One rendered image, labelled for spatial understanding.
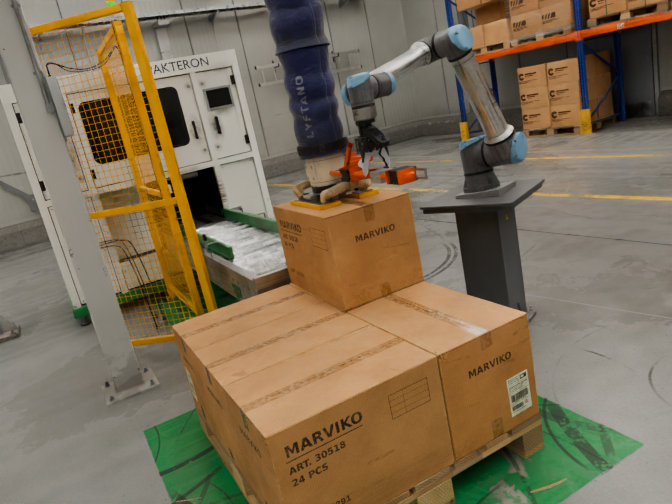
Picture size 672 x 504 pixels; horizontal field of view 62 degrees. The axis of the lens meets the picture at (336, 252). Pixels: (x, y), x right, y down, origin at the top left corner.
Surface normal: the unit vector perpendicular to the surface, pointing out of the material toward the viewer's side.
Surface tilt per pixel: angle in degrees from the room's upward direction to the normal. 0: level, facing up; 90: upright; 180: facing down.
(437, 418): 90
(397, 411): 90
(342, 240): 90
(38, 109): 90
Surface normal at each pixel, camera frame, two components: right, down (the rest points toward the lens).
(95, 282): 0.48, 0.14
